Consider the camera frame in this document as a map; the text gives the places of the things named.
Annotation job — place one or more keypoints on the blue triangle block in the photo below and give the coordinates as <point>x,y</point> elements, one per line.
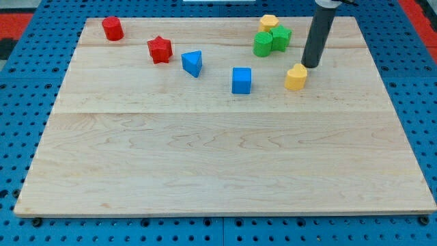
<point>192,62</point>

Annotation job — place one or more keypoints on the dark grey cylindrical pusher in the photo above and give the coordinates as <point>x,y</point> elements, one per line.
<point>318,33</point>

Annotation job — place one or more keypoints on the red cylinder block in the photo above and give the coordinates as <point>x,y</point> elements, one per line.
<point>112,28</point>

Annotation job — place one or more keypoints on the green star block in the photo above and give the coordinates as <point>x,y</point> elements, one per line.
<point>281,37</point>

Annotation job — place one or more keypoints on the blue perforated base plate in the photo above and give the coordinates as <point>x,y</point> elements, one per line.
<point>32,76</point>

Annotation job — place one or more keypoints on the wooden board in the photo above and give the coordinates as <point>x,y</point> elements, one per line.
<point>130,138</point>

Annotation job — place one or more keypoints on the red star block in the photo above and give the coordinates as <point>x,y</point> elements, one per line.
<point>160,50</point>

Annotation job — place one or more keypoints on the blue cube block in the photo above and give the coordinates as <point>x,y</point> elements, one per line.
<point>241,80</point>

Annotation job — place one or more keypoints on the green cylinder block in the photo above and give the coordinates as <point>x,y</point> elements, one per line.
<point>262,44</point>

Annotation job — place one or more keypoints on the yellow heart block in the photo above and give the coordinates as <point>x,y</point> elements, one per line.
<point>296,77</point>

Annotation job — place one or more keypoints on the yellow hexagon block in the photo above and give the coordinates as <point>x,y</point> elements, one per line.
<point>267,22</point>

